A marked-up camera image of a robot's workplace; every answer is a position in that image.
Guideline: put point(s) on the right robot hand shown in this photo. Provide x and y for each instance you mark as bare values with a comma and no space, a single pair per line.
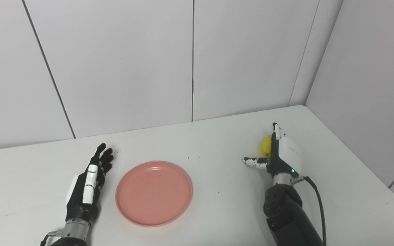
284,157

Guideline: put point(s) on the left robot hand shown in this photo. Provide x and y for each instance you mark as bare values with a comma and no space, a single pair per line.
86,189

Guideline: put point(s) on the yellow lemon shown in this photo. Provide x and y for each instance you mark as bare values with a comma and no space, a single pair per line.
266,146

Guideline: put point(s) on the pink plate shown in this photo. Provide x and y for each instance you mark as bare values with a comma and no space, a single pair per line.
154,193

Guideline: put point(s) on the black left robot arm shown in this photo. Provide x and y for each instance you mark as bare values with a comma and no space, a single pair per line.
70,234

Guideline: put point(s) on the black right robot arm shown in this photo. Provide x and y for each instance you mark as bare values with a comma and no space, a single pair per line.
287,212

